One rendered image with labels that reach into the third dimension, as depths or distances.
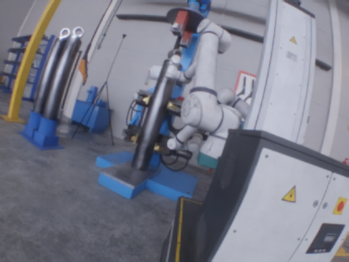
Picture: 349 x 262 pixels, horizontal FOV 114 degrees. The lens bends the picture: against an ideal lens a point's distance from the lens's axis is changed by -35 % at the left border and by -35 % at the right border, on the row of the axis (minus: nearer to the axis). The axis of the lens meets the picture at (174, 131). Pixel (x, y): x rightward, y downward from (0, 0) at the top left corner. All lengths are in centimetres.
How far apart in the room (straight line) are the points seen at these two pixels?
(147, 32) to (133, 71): 119
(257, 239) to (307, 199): 17
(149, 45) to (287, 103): 420
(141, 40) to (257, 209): 482
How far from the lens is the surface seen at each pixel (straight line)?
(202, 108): 82
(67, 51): 248
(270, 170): 43
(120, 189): 169
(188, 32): 249
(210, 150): 92
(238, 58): 434
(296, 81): 103
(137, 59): 475
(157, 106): 194
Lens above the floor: 80
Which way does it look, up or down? 3 degrees down
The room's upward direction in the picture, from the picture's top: 18 degrees clockwise
